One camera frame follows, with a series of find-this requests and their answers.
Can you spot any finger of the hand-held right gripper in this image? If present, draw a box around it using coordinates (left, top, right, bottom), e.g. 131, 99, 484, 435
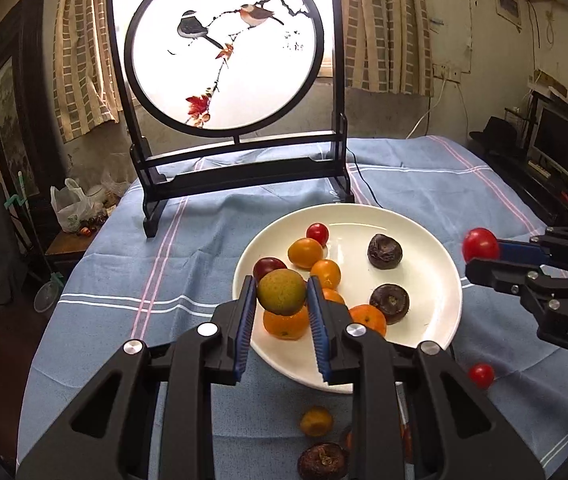
496, 227, 568, 279
465, 257, 565, 322

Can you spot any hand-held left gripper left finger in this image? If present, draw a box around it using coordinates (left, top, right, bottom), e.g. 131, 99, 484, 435
16, 274, 260, 480

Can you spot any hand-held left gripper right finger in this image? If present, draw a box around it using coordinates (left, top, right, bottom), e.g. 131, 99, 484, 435
305, 276, 547, 480

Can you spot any red cherry tomato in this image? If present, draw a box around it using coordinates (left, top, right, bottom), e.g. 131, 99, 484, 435
306, 223, 330, 247
462, 227, 501, 262
469, 363, 496, 390

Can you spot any yellow-green tomato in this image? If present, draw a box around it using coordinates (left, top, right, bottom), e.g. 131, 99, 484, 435
256, 268, 308, 317

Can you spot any orange cherry tomato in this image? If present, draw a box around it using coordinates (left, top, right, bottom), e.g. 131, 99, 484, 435
310, 259, 342, 290
287, 238, 325, 268

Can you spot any dark purple tomato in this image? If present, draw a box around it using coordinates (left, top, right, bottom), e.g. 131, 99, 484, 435
252, 257, 287, 283

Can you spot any white plate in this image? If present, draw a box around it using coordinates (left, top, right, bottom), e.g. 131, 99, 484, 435
232, 203, 464, 395

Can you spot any dark brown water chestnut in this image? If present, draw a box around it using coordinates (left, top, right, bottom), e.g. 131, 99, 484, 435
369, 283, 411, 325
367, 233, 404, 268
297, 442, 349, 480

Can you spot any black media stand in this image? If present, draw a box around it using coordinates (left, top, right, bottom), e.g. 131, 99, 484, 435
484, 152, 568, 231

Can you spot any blue striped tablecloth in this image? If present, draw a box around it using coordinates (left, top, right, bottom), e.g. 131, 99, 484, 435
16, 135, 568, 480

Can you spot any small yellow-orange tomato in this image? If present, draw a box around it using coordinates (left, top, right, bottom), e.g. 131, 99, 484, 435
299, 406, 334, 437

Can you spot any computer monitor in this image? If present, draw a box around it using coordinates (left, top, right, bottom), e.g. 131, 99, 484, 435
529, 102, 568, 183

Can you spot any black hat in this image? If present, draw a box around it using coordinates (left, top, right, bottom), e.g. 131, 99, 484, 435
469, 116, 520, 153

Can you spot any bird painting table screen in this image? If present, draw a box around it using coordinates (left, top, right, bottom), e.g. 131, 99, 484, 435
105, 0, 354, 238

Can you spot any small wooden side table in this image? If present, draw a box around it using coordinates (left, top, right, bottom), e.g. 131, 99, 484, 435
44, 220, 110, 281

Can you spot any clear plastic bag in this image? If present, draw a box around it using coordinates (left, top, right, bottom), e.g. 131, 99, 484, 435
91, 170, 130, 206

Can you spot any clear plastic bowl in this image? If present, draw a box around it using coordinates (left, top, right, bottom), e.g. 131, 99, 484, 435
33, 280, 62, 315

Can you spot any white plastic bag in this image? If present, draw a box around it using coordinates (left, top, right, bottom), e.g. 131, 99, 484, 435
50, 178, 96, 233

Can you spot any green and white mop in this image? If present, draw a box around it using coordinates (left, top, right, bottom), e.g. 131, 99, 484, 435
14, 172, 65, 286

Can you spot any grey chair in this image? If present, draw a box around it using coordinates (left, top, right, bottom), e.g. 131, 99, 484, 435
0, 182, 30, 306

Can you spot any checked beige curtain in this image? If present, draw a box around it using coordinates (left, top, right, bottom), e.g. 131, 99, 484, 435
349, 0, 432, 96
53, 0, 120, 143

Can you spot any dark framed painting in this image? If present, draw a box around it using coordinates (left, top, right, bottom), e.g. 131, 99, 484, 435
0, 0, 62, 201

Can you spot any black cable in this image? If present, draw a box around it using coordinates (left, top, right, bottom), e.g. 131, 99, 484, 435
348, 157, 385, 207

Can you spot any white cable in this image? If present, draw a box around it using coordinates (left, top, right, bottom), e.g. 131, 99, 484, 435
406, 77, 447, 138

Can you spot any white wall socket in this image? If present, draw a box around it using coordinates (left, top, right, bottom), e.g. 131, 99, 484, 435
433, 62, 462, 83

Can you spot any white wall vent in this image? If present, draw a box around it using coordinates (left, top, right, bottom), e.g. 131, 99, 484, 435
493, 0, 524, 28

